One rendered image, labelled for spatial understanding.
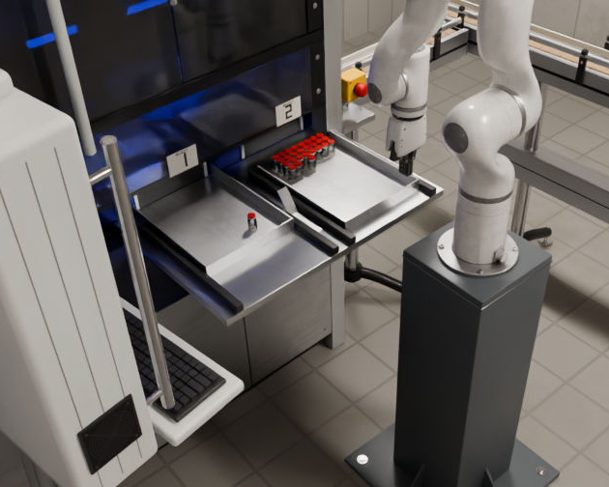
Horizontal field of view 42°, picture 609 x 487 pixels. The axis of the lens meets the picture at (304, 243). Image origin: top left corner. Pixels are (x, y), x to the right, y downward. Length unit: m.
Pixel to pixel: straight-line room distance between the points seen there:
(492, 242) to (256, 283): 0.54
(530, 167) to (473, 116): 1.30
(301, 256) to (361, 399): 0.94
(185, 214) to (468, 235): 0.71
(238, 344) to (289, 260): 0.67
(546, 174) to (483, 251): 1.06
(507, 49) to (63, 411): 1.03
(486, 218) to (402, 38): 0.43
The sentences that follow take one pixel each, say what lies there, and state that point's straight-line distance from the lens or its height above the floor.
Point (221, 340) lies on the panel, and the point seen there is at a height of 0.36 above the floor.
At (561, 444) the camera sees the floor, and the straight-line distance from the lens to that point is 2.68.
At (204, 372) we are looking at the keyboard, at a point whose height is 0.83.
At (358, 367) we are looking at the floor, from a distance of 2.80.
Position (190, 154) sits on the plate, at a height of 1.03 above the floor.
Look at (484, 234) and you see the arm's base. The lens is 1.82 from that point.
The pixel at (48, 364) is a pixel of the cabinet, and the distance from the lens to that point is 1.30.
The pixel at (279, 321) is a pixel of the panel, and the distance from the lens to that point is 2.55.
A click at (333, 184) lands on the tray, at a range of 2.10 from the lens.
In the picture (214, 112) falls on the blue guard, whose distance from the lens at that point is 1.99.
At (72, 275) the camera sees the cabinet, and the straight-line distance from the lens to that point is 1.24.
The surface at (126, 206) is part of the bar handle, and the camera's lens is 1.26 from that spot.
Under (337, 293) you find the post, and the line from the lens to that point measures 2.69.
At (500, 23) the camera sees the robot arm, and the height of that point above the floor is 1.45.
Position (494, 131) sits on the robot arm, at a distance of 1.64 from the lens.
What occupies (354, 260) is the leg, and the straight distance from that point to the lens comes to 2.93.
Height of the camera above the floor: 2.08
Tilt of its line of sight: 39 degrees down
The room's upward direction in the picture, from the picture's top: 3 degrees counter-clockwise
